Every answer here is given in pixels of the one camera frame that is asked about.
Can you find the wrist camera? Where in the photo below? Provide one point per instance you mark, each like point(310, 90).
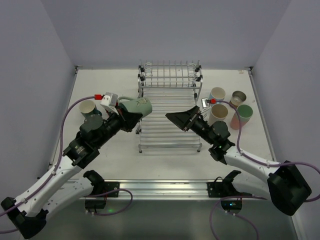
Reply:
point(109, 102)
point(205, 103)

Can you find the aluminium mounting rail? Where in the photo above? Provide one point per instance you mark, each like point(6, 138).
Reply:
point(162, 189)

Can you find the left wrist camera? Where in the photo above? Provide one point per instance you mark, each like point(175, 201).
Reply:
point(109, 102)

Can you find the pink tumbler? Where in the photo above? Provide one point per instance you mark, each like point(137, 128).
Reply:
point(237, 121)

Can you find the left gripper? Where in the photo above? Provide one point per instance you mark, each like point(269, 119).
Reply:
point(122, 120)

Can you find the silver wire dish rack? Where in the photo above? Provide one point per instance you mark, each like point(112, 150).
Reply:
point(171, 87)

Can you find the sage green mug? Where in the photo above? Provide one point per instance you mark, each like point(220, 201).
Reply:
point(136, 105)

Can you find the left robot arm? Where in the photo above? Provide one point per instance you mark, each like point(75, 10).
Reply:
point(28, 211)

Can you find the beige tumbler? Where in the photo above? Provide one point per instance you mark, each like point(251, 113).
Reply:
point(218, 112)

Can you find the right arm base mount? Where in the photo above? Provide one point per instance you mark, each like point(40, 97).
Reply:
point(222, 188)

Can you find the dark green mug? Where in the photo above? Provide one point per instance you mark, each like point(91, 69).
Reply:
point(88, 108)

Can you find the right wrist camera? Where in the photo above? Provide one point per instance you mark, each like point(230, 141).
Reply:
point(205, 103)

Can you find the light blue mug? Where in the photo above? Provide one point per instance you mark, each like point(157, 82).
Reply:
point(217, 93)

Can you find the cream and brown cup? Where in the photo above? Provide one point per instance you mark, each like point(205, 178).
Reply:
point(237, 98)

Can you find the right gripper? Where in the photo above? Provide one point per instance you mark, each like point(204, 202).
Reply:
point(192, 120)

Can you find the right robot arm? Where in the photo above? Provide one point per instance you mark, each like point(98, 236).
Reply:
point(282, 183)

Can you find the light green tumbler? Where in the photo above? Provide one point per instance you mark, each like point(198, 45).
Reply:
point(245, 112)

